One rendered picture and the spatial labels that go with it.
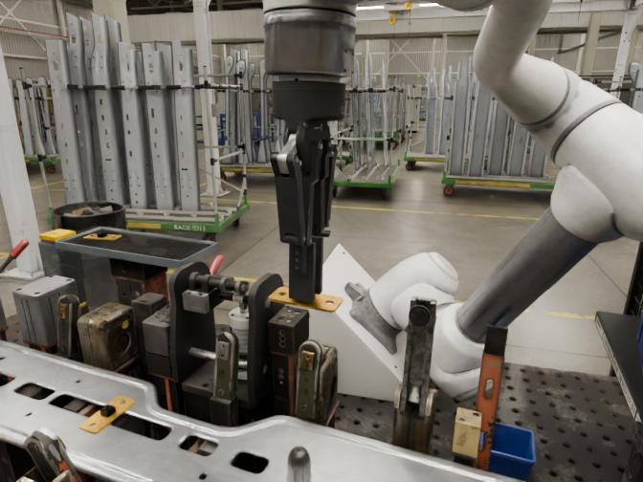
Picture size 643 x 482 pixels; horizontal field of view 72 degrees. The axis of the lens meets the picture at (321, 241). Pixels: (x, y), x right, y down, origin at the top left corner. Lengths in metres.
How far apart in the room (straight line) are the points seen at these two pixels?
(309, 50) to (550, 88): 0.44
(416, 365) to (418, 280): 0.53
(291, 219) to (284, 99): 0.12
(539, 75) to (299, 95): 0.42
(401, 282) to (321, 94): 0.83
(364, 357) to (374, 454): 0.55
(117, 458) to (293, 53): 0.60
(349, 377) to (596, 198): 0.78
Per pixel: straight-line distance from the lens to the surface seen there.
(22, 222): 4.53
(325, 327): 1.21
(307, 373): 0.76
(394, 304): 1.22
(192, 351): 0.92
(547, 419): 1.36
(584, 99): 0.83
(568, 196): 0.82
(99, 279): 3.62
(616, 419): 1.45
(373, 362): 1.24
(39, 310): 1.08
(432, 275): 1.19
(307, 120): 0.45
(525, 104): 0.77
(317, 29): 0.44
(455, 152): 7.43
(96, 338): 0.98
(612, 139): 0.79
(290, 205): 0.44
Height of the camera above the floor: 1.49
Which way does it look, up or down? 18 degrees down
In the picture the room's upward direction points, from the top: straight up
